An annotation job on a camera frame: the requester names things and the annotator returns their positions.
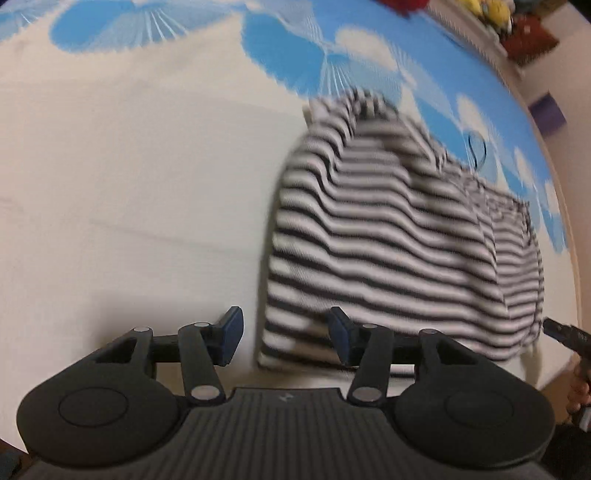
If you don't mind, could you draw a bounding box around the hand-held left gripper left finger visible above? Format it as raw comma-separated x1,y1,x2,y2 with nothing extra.
90,306,245,406

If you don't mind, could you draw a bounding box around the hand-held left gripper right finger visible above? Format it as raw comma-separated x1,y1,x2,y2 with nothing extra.
325,307,483,407

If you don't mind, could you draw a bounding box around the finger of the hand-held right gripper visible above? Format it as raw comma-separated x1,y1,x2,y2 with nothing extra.
542,318,591,360

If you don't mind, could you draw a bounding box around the striped hooded top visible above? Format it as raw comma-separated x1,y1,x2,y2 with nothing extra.
256,85,546,376

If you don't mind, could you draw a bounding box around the person's right hand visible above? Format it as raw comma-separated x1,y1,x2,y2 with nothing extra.
566,364,591,415

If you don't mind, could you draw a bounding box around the person's dark clothing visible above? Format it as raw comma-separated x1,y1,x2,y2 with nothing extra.
545,422,591,480

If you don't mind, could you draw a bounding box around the blue and white printed bedsheet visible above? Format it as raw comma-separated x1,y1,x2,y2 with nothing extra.
0,0,583,462

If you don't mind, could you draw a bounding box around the purple box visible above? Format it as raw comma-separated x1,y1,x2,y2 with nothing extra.
529,93,567,136

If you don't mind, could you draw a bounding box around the dark red cushion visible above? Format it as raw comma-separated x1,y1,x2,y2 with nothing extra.
501,14,560,66

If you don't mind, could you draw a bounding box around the yellow duck plush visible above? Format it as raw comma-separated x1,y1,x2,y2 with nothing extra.
462,0,492,19
485,0,514,33

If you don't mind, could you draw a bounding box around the red folded quilt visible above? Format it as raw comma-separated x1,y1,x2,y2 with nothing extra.
378,0,431,14

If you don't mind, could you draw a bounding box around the wooden bed frame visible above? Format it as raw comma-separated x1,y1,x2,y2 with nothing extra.
501,51,591,337

